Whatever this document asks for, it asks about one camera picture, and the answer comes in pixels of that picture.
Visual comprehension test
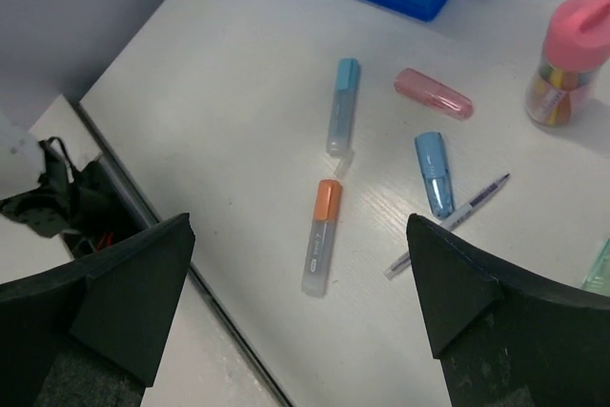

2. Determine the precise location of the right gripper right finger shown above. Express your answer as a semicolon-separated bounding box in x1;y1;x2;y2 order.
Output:
406;214;609;406

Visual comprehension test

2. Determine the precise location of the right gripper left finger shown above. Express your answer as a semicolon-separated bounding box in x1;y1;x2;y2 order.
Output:
1;214;195;406

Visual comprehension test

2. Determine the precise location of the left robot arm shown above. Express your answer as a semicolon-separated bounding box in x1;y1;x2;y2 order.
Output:
0;113;46;200

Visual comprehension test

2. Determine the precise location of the green correction tape case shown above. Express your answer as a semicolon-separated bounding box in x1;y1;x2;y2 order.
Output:
580;237;610;296

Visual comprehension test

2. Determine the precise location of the black and white pen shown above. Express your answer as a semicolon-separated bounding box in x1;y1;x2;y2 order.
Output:
384;173;511;280

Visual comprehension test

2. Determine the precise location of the orange-capped highlighter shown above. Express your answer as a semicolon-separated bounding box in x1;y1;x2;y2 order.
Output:
301;179;342;297

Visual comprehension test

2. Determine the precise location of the blue correction tape case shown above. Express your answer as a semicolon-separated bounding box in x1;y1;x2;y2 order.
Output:
415;132;455;219

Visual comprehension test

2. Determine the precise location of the small clear cap by highlighter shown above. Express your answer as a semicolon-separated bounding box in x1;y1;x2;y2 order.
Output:
334;150;355;181

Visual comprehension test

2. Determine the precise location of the pink correction tape case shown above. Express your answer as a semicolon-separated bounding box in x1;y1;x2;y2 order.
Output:
394;69;474;120

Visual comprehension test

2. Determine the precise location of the blue-capped highlighter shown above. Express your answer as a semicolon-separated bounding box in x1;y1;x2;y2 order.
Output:
326;58;360;157

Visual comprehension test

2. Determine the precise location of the pink-lidded jar of clips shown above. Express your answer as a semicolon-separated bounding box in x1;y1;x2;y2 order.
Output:
525;0;609;127

